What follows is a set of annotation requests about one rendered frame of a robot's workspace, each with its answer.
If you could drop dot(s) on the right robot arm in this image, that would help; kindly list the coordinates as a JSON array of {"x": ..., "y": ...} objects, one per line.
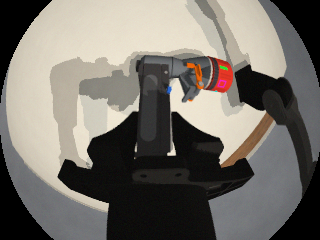
[{"x": 277, "y": 102}]

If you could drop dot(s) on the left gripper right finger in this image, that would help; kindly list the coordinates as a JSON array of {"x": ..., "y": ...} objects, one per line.
[{"x": 201, "y": 150}]

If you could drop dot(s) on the grey hose nozzle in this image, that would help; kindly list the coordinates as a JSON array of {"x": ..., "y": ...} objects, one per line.
[{"x": 154, "y": 123}]

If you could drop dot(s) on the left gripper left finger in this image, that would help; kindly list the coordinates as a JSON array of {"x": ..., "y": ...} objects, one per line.
[{"x": 114, "y": 151}]

